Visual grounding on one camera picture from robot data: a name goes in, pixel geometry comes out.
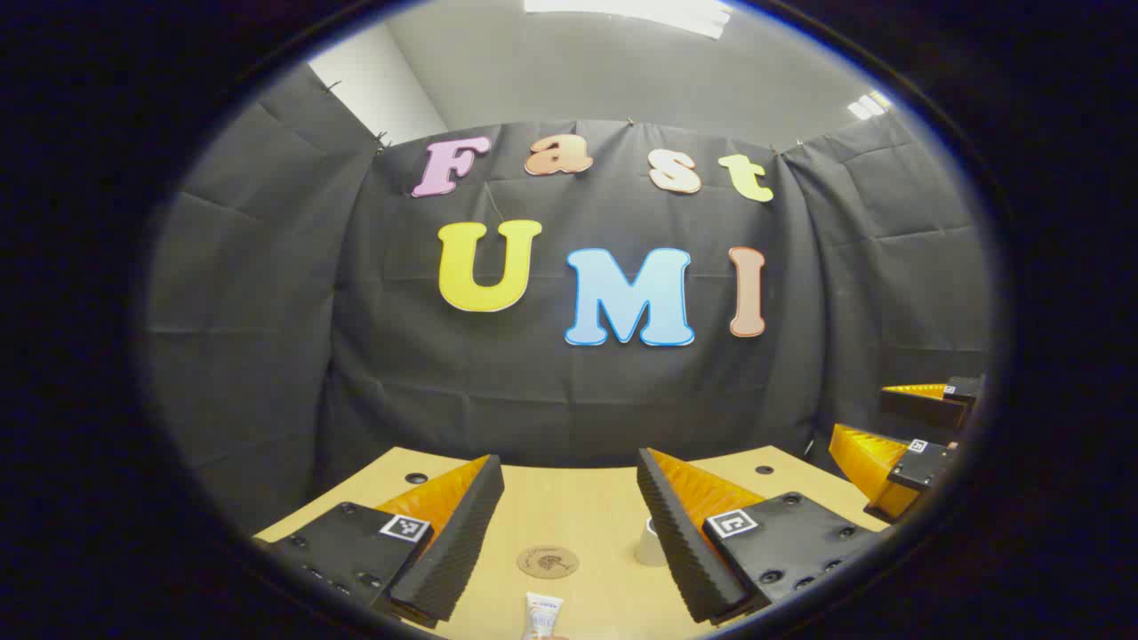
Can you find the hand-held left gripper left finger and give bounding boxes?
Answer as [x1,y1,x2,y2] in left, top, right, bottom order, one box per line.
[253,455,505,630]

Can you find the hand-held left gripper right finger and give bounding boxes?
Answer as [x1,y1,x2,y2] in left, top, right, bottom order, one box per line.
[637,447,890,625]

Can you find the white cup with wooden handle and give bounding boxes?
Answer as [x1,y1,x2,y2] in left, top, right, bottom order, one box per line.
[634,518,669,567]

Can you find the round wooden coaster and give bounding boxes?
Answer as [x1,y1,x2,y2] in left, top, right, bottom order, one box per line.
[517,545,580,580]

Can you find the white toothpaste tube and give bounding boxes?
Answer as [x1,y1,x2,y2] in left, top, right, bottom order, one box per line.
[523,592,564,640]

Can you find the wooden desktop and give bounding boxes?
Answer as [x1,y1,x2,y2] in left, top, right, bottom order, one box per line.
[253,446,890,640]

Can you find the black backdrop cloth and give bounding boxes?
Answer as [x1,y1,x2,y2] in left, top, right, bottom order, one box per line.
[142,62,992,534]

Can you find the small ceiling light panel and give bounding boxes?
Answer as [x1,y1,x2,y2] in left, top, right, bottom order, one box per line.
[847,89,893,122]

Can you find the long ceiling light panel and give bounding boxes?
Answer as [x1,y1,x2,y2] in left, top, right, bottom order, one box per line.
[525,0,734,38]

